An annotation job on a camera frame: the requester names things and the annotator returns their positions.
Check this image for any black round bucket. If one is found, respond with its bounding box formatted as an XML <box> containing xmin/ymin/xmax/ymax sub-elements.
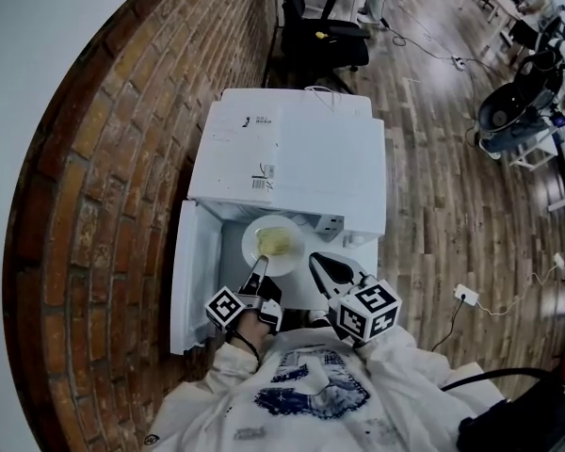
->
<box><xmin>477</xmin><ymin>52</ymin><xmax>565</xmax><ymax>136</ymax></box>

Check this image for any person's left forearm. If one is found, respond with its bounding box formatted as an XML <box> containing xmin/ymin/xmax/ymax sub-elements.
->
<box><xmin>210</xmin><ymin>309</ymin><xmax>274</xmax><ymax>390</ymax></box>

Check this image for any black wristband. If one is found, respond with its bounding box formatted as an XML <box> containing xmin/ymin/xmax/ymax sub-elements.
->
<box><xmin>230</xmin><ymin>330</ymin><xmax>264</xmax><ymax>366</ymax></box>

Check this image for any white microwave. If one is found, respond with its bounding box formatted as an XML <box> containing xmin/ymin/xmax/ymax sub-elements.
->
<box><xmin>170</xmin><ymin>100</ymin><xmax>388</xmax><ymax>355</ymax></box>

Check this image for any white stool frame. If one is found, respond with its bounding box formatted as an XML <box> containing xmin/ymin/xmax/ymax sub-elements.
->
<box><xmin>508</xmin><ymin>124</ymin><xmax>562</xmax><ymax>172</ymax></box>

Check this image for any black office chair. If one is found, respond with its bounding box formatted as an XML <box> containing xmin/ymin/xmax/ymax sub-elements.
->
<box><xmin>275</xmin><ymin>0</ymin><xmax>371</xmax><ymax>73</ymax></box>

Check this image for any person's right forearm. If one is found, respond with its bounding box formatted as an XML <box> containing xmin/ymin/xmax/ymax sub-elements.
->
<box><xmin>352</xmin><ymin>325</ymin><xmax>453</xmax><ymax>385</ymax></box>

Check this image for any black plug cable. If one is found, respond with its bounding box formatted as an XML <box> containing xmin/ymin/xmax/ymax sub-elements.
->
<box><xmin>430</xmin><ymin>299</ymin><xmax>467</xmax><ymax>353</ymax></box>

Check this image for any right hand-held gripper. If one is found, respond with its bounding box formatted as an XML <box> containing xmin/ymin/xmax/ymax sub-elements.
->
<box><xmin>308</xmin><ymin>251</ymin><xmax>403</xmax><ymax>347</ymax></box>

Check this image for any white round plate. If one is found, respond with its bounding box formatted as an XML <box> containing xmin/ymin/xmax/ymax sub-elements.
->
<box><xmin>241</xmin><ymin>214</ymin><xmax>307</xmax><ymax>277</ymax></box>

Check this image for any black bag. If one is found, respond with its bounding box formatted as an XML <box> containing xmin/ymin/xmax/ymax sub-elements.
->
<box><xmin>457</xmin><ymin>379</ymin><xmax>565</xmax><ymax>452</ymax></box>

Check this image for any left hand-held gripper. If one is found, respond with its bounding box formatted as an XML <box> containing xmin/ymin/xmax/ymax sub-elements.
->
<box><xmin>204</xmin><ymin>254</ymin><xmax>284</xmax><ymax>336</ymax></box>

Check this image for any thin black floor cable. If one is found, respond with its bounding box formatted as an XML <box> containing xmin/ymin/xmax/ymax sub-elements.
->
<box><xmin>380</xmin><ymin>14</ymin><xmax>456</xmax><ymax>61</ymax></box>

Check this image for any thin white wire loop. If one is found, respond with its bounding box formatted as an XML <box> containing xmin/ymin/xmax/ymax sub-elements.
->
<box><xmin>304</xmin><ymin>85</ymin><xmax>344</xmax><ymax>112</ymax></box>

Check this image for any thin white cable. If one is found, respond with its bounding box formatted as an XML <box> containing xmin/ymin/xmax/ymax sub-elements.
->
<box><xmin>475</xmin><ymin>264</ymin><xmax>559</xmax><ymax>317</ymax></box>

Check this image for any thick black cable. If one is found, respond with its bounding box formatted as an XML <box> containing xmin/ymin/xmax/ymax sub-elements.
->
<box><xmin>440</xmin><ymin>367</ymin><xmax>555</xmax><ymax>393</ymax></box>

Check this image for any person's white printed shirt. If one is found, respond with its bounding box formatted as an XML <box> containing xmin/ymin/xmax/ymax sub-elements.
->
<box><xmin>145</xmin><ymin>327</ymin><xmax>505</xmax><ymax>452</ymax></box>

